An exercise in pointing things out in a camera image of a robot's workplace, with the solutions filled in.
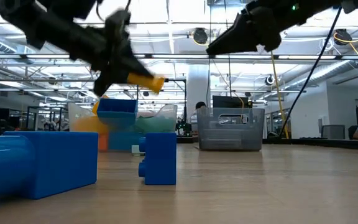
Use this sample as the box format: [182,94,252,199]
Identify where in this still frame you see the large blue brick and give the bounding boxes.
[108,130,144,152]

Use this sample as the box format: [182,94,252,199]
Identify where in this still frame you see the clear plastic container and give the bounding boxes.
[68,102,179,153]

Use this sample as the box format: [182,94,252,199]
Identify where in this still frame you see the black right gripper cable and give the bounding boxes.
[278,4,344,139]

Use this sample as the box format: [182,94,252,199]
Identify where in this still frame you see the yellow cable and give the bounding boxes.
[268,51,290,139]

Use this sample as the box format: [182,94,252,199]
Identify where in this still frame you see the grey office chair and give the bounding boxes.
[320,124,347,140]

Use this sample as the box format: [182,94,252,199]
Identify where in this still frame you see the green brick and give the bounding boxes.
[134,114,177,134]

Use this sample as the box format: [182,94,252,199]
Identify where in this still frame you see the blue brick with cylinder end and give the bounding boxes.
[0,130,99,202]

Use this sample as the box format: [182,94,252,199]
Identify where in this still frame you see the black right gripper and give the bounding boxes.
[205,0,303,57]

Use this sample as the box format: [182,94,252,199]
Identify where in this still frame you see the black background rig frame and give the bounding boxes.
[135,78,188,142]

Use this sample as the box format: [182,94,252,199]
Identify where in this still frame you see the yellow studded brick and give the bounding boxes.
[126,73,166,95]

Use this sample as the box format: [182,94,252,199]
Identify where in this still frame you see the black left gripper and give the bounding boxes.
[87,9,155,97]

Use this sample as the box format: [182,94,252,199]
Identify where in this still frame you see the blue brick with side studs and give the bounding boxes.
[137,132,178,186]

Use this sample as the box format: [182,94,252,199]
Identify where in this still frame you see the grey translucent plastic bin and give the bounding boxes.
[196,107,266,152]

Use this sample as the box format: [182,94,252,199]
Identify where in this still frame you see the orange-red studded brick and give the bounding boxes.
[97,133,110,152]

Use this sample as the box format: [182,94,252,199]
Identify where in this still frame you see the small dark blue brick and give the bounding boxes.
[96,98,139,126]

